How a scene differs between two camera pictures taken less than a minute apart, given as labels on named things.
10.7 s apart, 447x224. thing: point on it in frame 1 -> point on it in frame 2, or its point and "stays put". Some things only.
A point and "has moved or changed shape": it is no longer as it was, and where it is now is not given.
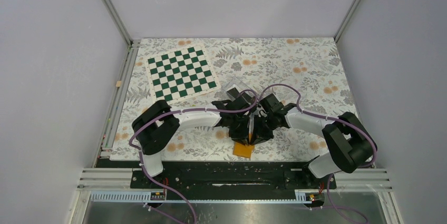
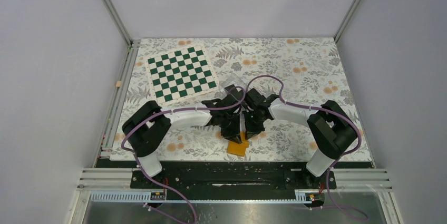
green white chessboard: x=180 y=75 stays put
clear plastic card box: x=241 y=87 stays put
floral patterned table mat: x=304 y=72 stays put
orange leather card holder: x=241 y=150 has moved or changed shape
